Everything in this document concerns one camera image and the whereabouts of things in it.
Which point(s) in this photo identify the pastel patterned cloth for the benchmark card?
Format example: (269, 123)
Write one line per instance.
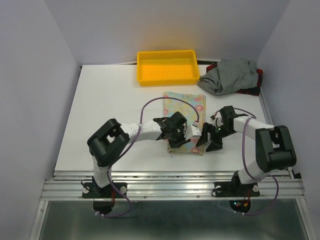
(170, 106)

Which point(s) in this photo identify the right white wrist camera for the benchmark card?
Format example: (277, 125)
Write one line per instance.
(216, 120)

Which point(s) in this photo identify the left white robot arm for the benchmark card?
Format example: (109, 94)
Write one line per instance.
(108, 143)

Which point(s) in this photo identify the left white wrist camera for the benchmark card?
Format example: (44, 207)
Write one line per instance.
(192, 131)

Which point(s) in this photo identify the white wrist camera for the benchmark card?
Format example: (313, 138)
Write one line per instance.
(216, 120)
(192, 131)

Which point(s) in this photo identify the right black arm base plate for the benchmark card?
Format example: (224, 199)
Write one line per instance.
(226, 189)

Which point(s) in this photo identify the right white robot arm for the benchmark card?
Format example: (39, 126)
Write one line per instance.
(274, 150)

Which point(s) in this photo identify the grey skirt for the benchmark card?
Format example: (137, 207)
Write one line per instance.
(230, 76)

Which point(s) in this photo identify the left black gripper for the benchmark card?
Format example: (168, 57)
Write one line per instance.
(182, 141)

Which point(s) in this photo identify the yellow plastic bin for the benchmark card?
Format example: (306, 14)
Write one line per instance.
(167, 68)

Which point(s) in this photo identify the aluminium frame rail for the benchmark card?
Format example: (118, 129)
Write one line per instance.
(171, 193)

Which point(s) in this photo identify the red black plaid skirt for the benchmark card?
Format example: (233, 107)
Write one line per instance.
(254, 91)

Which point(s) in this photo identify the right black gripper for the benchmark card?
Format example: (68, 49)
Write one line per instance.
(215, 144)

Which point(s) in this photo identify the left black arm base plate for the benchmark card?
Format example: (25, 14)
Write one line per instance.
(92, 191)

